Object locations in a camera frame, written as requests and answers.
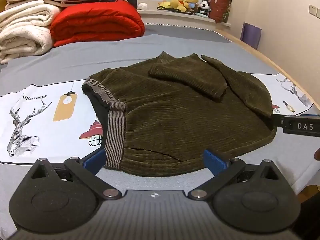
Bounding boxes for olive green corduroy pants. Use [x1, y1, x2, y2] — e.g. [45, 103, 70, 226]
[82, 53, 277, 177]

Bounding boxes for right hand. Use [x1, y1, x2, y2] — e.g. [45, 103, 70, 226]
[314, 148, 320, 161]

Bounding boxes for grey printed bed sheet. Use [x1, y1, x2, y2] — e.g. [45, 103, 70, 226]
[1, 24, 319, 239]

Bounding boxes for purple box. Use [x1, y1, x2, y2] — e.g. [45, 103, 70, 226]
[240, 22, 262, 49]

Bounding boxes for red folded quilt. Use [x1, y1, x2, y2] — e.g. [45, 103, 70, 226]
[50, 0, 145, 47]

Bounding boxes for cream folded blanket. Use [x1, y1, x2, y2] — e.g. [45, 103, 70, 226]
[1, 0, 61, 64]

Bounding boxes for dark red cushion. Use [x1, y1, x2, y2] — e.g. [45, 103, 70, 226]
[209, 0, 232, 24]

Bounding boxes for panda plush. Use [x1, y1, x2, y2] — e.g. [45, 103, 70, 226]
[198, 1, 211, 16]

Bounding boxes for yellow bear plush toys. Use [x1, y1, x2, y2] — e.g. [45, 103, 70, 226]
[157, 0, 198, 14]

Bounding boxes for wooden bed frame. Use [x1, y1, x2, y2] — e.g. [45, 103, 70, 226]
[215, 28, 319, 109]

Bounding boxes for wall switch plate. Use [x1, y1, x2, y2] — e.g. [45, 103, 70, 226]
[309, 4, 318, 16]

